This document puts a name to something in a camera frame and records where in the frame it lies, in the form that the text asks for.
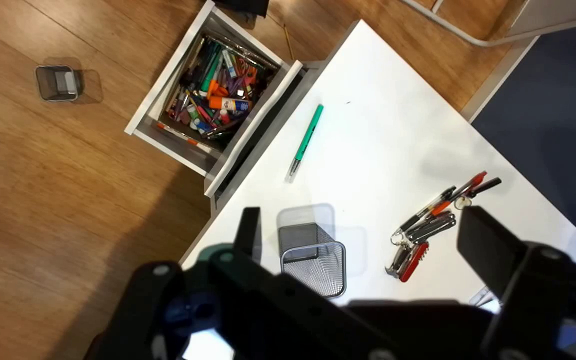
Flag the white drawer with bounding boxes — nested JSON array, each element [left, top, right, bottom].
[[124, 0, 304, 198]]

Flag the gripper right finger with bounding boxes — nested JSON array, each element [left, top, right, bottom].
[[456, 206, 576, 360]]

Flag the green pen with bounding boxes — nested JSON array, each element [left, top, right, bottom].
[[285, 103, 325, 184]]

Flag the short black pen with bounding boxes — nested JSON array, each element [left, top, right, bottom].
[[467, 177, 503, 197]]

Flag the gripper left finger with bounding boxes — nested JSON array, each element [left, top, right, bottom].
[[84, 206, 394, 360]]

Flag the red pen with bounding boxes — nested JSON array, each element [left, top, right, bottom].
[[429, 171, 488, 217]]

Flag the white drawer cabinet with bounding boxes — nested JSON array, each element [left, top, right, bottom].
[[124, 0, 576, 360]]

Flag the red pocket knife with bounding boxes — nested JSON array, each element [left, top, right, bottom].
[[385, 241, 430, 284]]

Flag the black multi-tool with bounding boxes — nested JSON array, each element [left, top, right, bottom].
[[406, 211, 457, 245]]

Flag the small mesh cup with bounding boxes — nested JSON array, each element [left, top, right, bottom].
[[35, 64, 80, 103]]

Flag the silver mesh pen cup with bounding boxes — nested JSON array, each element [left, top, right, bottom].
[[277, 222, 347, 299]]

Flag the white chair frame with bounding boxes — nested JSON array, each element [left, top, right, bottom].
[[401, 0, 576, 48]]

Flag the heap of pens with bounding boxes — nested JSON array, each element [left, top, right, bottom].
[[164, 34, 280, 143]]

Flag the pencil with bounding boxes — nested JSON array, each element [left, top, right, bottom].
[[282, 23, 295, 62]]

